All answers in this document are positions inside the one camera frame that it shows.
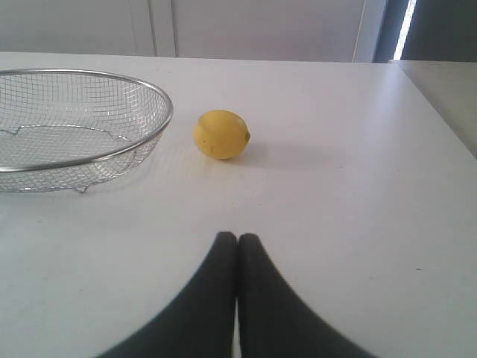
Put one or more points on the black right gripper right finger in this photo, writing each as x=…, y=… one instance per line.
x=273, y=321

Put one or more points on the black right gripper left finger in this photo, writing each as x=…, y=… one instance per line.
x=199, y=322

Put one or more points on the yellow lemon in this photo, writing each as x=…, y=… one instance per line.
x=221, y=134

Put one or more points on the metal wire mesh basket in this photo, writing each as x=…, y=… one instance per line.
x=74, y=128

